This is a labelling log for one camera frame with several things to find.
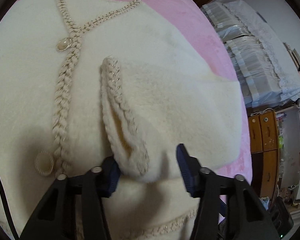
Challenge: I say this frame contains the books stack on cover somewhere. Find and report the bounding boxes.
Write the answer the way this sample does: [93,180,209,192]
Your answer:
[283,42,300,76]

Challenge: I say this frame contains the pink bed sheet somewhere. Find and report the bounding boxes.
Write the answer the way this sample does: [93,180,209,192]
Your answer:
[14,0,252,221]

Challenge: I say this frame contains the wooden drawer cabinet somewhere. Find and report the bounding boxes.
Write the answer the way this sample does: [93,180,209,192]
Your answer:
[248,109,279,200]

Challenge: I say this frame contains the cream fuzzy cardigan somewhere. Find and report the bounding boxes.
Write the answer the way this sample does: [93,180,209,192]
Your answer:
[0,0,242,239]

